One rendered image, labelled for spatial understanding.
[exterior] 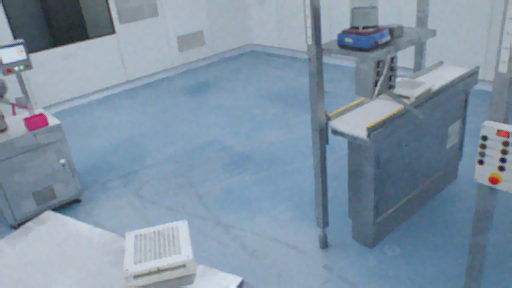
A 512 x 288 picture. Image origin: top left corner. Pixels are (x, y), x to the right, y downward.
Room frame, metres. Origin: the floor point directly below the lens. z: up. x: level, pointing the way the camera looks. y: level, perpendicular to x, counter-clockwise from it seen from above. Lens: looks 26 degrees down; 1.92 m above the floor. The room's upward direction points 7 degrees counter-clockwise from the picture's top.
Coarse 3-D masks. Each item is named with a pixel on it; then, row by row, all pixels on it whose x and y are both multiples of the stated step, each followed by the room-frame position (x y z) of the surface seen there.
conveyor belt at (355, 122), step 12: (432, 72) 2.93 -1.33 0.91; (444, 72) 2.90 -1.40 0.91; (456, 72) 2.87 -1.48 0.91; (360, 108) 2.41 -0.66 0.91; (372, 108) 2.39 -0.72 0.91; (384, 108) 2.37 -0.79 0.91; (396, 108) 2.35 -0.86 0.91; (336, 120) 2.27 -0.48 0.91; (348, 120) 2.25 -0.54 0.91; (360, 120) 2.23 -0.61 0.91; (372, 120) 2.21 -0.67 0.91; (348, 132) 2.15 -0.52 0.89; (360, 132) 2.09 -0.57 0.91
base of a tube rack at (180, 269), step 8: (184, 264) 1.20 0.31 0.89; (152, 272) 1.18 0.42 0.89; (160, 272) 1.18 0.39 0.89; (168, 272) 1.17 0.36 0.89; (176, 272) 1.17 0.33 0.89; (184, 272) 1.17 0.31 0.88; (192, 272) 1.18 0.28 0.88; (136, 280) 1.15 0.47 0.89; (144, 280) 1.15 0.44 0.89; (152, 280) 1.15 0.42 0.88; (160, 280) 1.16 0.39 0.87
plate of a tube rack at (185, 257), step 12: (156, 228) 1.38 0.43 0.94; (180, 228) 1.36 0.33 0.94; (132, 240) 1.32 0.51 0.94; (180, 240) 1.29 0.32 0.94; (132, 252) 1.25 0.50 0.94; (132, 264) 1.18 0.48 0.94; (144, 264) 1.17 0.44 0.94; (156, 264) 1.17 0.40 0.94; (168, 264) 1.16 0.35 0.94; (180, 264) 1.17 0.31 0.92
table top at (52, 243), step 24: (48, 216) 1.67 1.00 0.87; (0, 240) 1.52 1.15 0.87; (24, 240) 1.50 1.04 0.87; (48, 240) 1.48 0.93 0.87; (72, 240) 1.46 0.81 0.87; (96, 240) 1.44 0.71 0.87; (120, 240) 1.42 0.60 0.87; (0, 264) 1.35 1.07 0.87; (24, 264) 1.34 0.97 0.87; (48, 264) 1.32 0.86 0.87; (72, 264) 1.30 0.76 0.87; (96, 264) 1.29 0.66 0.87; (120, 264) 1.27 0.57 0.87
